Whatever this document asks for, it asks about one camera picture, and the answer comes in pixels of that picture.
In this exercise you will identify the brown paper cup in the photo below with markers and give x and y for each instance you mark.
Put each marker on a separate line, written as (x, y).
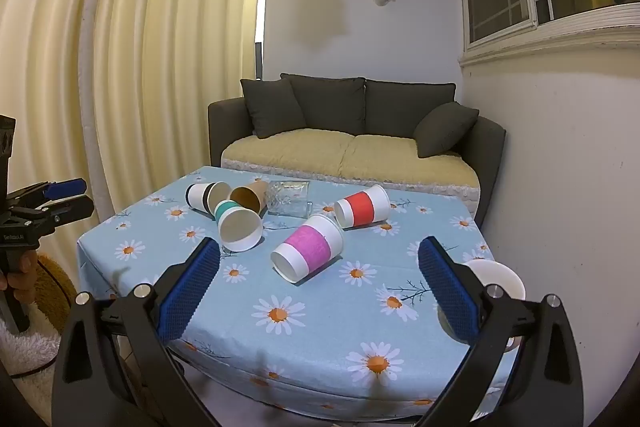
(250, 194)

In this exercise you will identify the yellow sofa cover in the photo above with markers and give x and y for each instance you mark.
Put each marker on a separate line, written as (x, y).
(390, 162)

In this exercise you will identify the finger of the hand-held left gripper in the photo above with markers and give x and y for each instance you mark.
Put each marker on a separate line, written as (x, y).
(72, 208)
(65, 189)

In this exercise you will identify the dark grey throw cushion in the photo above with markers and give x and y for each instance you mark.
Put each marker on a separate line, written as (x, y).
(272, 107)
(445, 129)

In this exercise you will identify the clear glass cup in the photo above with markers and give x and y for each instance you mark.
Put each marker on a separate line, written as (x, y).
(287, 199)

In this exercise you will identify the teal band paper cup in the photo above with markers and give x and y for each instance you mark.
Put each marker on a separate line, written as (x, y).
(229, 209)

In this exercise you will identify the white fluffy rug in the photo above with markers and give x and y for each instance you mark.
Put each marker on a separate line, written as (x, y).
(30, 352)

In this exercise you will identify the pink band paper cup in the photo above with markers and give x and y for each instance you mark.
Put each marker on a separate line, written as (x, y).
(310, 247)

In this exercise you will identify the red band paper cup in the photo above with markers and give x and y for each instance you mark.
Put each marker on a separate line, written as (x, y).
(362, 207)

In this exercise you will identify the cream curtain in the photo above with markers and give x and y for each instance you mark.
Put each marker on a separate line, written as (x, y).
(150, 57)

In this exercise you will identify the person's left hand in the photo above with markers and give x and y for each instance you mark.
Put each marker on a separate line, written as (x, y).
(22, 279)

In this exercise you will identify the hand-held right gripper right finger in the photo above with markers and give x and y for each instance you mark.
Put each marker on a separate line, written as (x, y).
(447, 287)

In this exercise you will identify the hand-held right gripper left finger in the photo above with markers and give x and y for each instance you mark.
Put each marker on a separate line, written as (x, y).
(190, 292)

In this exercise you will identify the black band paper cup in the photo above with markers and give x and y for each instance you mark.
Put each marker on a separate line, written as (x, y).
(197, 196)

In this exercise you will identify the dark grey sofa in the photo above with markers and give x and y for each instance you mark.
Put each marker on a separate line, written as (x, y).
(492, 157)

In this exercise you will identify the blue daisy tablecloth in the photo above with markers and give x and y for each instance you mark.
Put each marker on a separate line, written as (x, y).
(300, 307)

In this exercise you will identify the dark grey back cushion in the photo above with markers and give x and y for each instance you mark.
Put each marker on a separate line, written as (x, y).
(332, 107)
(405, 107)

